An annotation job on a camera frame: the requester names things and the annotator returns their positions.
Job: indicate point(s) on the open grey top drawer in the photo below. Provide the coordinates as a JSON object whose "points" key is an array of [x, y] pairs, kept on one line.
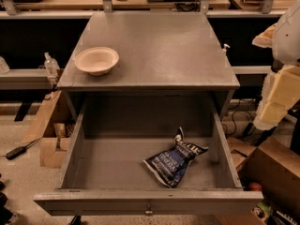
{"points": [[104, 171]]}

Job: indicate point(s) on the clear plastic bottle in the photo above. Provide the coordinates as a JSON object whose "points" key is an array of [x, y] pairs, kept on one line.
{"points": [[51, 65]]}

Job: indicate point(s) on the open cardboard box left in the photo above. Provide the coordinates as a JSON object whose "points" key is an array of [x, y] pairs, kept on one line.
{"points": [[51, 128]]}

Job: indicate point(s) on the blue chip bag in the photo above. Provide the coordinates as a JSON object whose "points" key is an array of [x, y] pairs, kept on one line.
{"points": [[170, 166]]}

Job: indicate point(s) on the wooden workbench shelf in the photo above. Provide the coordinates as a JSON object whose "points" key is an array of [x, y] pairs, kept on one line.
{"points": [[125, 0]]}

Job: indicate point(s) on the white paper bowl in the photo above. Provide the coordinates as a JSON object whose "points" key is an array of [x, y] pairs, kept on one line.
{"points": [[96, 61]]}

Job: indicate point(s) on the black power adapter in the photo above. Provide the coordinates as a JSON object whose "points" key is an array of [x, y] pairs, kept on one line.
{"points": [[15, 152]]}

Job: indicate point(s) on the red round object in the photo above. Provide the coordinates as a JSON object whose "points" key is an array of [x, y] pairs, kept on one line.
{"points": [[253, 186]]}

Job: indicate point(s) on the cardboard box right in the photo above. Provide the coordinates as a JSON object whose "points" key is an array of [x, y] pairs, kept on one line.
{"points": [[277, 169]]}

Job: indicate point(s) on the white pump dispenser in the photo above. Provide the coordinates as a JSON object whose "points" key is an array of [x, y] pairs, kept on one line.
{"points": [[226, 48]]}

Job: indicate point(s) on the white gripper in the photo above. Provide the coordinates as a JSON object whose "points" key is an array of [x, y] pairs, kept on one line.
{"points": [[288, 37]]}

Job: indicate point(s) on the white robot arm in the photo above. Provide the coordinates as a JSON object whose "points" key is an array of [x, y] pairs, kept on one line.
{"points": [[286, 39]]}

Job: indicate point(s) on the grey cabinet counter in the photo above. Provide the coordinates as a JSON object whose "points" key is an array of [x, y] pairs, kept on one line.
{"points": [[157, 51]]}

